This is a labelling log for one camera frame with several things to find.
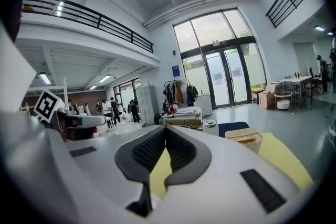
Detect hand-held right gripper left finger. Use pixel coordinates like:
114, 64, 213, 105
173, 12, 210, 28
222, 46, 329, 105
0, 111, 167, 224

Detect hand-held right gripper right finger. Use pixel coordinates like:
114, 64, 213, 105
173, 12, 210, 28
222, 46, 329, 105
151, 124, 301, 224

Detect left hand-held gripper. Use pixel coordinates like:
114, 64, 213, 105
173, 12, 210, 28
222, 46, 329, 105
33, 89, 107, 141

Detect beige cardboard box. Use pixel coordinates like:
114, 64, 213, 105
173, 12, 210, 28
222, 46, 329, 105
224, 127, 264, 154

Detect grey metal lockers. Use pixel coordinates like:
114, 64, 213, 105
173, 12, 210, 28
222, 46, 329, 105
135, 85, 160, 126

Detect dark blue chair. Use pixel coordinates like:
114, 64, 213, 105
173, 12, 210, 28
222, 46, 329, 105
218, 121, 250, 138

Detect white round robot vacuum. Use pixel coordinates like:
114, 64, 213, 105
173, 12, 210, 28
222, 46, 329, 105
203, 118, 218, 129

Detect stack of flat cardboard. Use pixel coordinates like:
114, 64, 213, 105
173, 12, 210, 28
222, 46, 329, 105
159, 106, 204, 130

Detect person's white shirt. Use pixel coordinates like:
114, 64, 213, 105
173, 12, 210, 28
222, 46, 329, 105
0, 22, 38, 113

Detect clothes rack with garments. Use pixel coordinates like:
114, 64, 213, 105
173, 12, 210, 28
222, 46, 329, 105
162, 77, 199, 113

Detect open brown cardboard boxes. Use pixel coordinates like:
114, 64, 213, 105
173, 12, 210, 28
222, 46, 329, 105
258, 83, 283, 110

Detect long black mezzanine railing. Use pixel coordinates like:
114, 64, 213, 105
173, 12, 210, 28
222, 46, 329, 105
22, 0, 154, 54

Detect round white side table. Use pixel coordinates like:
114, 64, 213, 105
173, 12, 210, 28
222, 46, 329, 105
274, 91, 293, 111

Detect black framed glass double door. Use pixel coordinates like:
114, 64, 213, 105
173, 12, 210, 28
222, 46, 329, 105
202, 46, 253, 110

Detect white work table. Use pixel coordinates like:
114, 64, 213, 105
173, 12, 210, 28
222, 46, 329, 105
270, 75, 313, 108

